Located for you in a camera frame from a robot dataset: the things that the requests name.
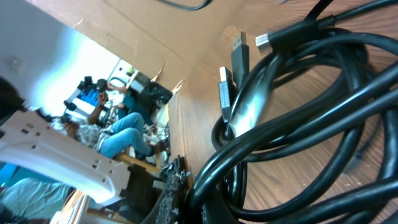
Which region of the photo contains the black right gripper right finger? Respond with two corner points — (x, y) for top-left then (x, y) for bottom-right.
(201, 189), (239, 224)

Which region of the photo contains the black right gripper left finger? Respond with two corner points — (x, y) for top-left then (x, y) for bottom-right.
(149, 156), (191, 224)

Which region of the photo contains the thick black USB cable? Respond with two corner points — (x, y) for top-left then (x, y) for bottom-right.
(186, 0), (398, 224)

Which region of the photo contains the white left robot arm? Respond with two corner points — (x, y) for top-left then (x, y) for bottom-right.
(1, 80), (162, 223)

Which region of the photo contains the seated person in jeans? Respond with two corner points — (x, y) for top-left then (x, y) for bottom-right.
(57, 91), (169, 161)

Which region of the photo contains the person in striped shirt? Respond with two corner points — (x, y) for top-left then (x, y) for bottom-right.
(1, 178), (75, 223)

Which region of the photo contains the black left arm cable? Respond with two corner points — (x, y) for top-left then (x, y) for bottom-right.
(158, 0), (214, 12)

